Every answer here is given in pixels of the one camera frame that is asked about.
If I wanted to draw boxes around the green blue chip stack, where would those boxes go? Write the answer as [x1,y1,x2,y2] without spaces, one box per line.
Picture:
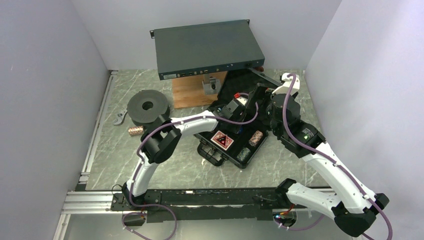
[236,147,251,163]

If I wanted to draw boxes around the red black triangle token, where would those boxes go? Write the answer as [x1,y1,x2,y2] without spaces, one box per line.
[213,132,233,149]

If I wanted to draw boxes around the red playing card deck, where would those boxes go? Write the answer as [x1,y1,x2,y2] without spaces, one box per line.
[210,130,234,151]

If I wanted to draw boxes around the wooden board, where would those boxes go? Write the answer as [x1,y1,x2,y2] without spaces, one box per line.
[171,75,218,109]

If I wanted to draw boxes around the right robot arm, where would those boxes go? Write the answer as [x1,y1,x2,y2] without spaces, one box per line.
[248,83,393,240]

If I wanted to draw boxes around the silver wrench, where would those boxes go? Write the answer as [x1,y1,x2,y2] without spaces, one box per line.
[113,108,128,126]

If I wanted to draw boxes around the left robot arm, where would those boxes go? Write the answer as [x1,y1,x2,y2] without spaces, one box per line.
[122,98,259,210]

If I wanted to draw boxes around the black poker set case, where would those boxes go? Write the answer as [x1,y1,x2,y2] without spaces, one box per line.
[195,69,281,169]

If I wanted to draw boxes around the black filament spool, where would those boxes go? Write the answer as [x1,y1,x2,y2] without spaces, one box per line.
[127,89,170,127]

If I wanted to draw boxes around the grey metal stand bracket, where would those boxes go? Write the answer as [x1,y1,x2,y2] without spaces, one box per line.
[202,73,222,95]

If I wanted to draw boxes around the grey rack server box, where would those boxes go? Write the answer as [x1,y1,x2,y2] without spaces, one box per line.
[150,19,265,80]

